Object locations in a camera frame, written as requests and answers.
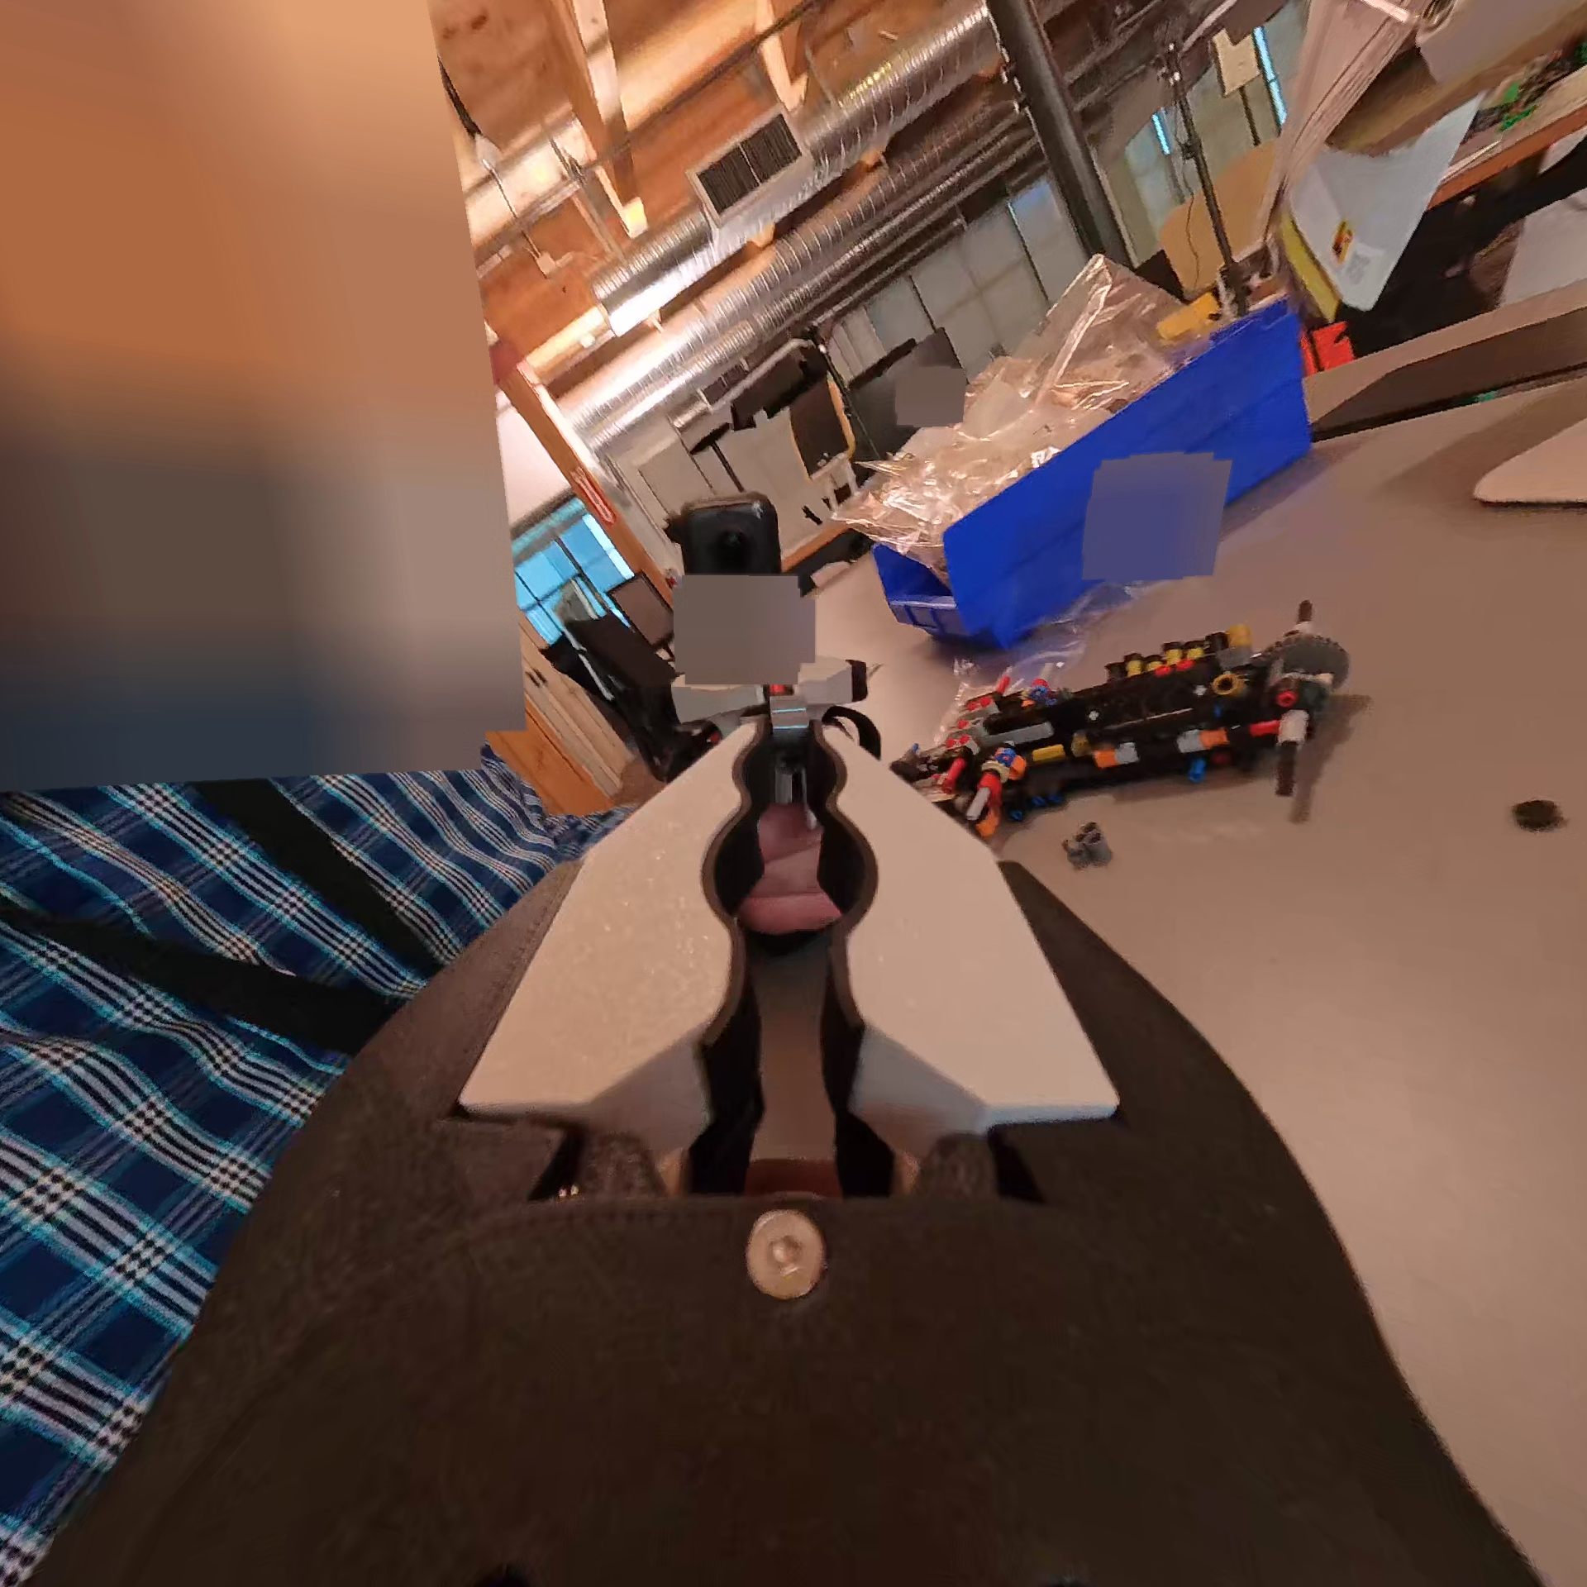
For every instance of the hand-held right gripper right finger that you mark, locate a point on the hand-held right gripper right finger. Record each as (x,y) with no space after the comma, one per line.
(979,979)

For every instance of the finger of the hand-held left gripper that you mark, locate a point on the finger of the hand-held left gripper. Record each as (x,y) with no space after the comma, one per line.
(840,686)
(701,704)

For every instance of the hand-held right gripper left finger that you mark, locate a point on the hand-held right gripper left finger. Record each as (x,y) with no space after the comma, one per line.
(595,979)

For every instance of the dark grey lego connector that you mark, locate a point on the dark grey lego connector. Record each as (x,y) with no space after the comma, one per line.
(1088,845)
(790,716)

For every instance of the black round lego piece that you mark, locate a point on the black round lego piece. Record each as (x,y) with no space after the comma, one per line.
(1537,815)

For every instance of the person's left hand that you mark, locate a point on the person's left hand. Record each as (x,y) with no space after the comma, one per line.
(787,886)

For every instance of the small blue plastic bin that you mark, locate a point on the small blue plastic bin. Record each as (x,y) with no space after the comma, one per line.
(1028,546)

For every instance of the multicoloured brick technic assembly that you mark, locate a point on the multicoloured brick technic assembly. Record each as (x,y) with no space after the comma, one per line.
(1141,719)

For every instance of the pile of clear plastic bags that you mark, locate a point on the pile of clear plastic bags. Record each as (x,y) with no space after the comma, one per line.
(1028,422)

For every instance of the white vent grille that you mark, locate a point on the white vent grille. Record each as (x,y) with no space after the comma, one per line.
(750,164)

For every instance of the person in blue plaid shirt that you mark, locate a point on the person in blue plaid shirt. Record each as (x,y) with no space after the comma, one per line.
(124,1177)

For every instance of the black steel column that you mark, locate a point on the black steel column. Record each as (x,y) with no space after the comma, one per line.
(1053,124)

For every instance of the tan chair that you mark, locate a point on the tan chair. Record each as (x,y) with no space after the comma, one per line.
(1208,235)

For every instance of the white paper sheet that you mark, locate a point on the white paper sheet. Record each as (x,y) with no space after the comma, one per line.
(1375,235)

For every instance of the magnifier on white base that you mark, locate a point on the magnifier on white base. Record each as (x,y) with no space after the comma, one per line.
(1544,471)

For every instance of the silver ventilation duct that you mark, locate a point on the silver ventilation duct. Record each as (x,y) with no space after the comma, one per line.
(893,86)
(805,280)

